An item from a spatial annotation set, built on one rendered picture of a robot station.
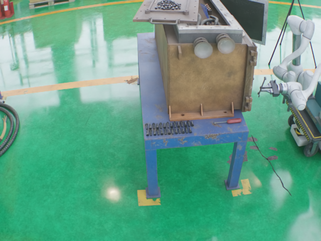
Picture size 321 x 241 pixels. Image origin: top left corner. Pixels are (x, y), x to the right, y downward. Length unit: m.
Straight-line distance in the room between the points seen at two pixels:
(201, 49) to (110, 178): 1.42
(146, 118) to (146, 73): 0.64
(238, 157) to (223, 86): 0.56
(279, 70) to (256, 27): 0.71
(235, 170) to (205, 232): 0.59
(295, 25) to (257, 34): 0.75
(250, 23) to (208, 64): 1.43
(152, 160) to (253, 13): 1.96
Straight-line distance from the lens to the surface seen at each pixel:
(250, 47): 2.48
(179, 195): 2.97
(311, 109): 3.44
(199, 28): 2.39
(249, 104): 2.70
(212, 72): 2.55
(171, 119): 2.65
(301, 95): 2.76
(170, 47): 2.40
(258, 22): 3.81
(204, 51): 2.36
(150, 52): 3.59
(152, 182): 2.84
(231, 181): 2.99
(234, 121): 2.66
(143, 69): 3.29
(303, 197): 3.13
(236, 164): 2.85
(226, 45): 2.38
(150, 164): 2.69
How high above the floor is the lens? 2.28
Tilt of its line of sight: 37 degrees down
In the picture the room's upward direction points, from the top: straight up
